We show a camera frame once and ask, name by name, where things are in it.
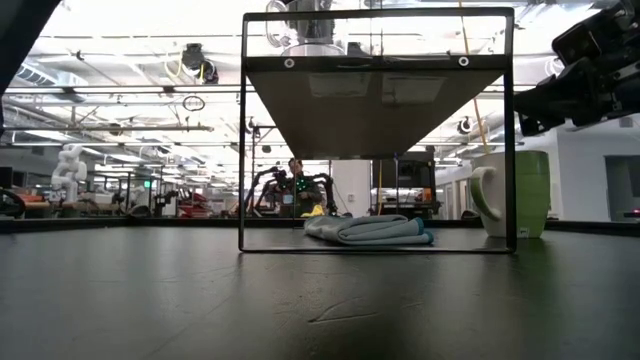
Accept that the green and white mug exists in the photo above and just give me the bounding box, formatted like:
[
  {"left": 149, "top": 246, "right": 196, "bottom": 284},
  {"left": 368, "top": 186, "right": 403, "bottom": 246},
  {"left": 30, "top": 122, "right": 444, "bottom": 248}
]
[{"left": 469, "top": 149, "right": 552, "bottom": 240}]

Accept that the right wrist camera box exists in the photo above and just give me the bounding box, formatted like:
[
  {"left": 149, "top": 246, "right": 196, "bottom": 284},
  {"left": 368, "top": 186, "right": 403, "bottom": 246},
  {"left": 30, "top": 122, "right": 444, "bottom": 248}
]
[{"left": 551, "top": 13, "right": 610, "bottom": 67}]

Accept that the person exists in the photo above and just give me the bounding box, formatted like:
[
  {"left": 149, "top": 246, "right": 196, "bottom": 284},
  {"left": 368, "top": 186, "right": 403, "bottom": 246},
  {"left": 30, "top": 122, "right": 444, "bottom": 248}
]
[{"left": 285, "top": 157, "right": 326, "bottom": 219}]

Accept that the wooden shelf with black frame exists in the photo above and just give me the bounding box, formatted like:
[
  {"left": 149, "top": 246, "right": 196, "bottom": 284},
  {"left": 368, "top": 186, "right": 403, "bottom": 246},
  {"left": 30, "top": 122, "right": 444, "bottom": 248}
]
[{"left": 238, "top": 6, "right": 519, "bottom": 255}]

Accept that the thin yellow pole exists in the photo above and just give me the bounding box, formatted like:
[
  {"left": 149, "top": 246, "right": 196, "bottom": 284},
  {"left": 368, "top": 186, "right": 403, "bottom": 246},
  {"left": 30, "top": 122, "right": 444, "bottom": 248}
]
[{"left": 377, "top": 159, "right": 385, "bottom": 217}]

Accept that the folded blue-grey cloth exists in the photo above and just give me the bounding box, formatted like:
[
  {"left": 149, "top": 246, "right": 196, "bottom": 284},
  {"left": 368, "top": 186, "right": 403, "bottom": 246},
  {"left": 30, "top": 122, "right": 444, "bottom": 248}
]
[{"left": 303, "top": 214, "right": 435, "bottom": 247}]

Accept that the black table frame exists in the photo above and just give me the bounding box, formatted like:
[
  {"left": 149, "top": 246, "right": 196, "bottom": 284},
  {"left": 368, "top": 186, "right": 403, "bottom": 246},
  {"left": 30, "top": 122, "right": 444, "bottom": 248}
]
[{"left": 0, "top": 217, "right": 640, "bottom": 236}]

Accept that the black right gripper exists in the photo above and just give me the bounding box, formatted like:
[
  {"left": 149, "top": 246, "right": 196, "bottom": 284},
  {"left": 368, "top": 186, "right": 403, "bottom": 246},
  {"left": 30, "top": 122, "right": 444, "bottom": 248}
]
[{"left": 513, "top": 0, "right": 640, "bottom": 138}]

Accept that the black equipment rack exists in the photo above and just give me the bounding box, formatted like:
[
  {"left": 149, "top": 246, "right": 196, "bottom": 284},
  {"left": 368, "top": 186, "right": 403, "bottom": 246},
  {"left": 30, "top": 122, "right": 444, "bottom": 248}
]
[{"left": 370, "top": 151, "right": 442, "bottom": 220}]

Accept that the black curved hose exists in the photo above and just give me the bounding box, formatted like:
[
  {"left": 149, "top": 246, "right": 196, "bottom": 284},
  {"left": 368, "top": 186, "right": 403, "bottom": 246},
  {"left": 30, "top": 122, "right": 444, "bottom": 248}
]
[{"left": 0, "top": 187, "right": 27, "bottom": 220}]

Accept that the black ceiling fixture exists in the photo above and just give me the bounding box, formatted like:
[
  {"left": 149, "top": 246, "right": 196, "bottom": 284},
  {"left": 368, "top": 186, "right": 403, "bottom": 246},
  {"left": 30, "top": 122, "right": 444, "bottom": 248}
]
[{"left": 180, "top": 43, "right": 220, "bottom": 85}]

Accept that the red background cart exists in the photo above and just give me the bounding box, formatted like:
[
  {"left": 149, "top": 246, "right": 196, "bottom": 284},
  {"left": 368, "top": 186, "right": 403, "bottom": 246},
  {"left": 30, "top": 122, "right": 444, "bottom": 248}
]
[{"left": 176, "top": 191, "right": 214, "bottom": 219}]

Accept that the grey door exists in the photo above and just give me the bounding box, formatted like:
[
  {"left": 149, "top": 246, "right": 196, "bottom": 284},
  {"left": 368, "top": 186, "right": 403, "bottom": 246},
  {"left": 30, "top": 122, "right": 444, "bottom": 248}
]
[{"left": 604, "top": 154, "right": 640, "bottom": 222}]

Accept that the yellow cable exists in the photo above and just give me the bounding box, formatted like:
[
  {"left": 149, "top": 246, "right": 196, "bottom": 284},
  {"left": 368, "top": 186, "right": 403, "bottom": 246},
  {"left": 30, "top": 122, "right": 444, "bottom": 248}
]
[{"left": 458, "top": 0, "right": 490, "bottom": 154}]

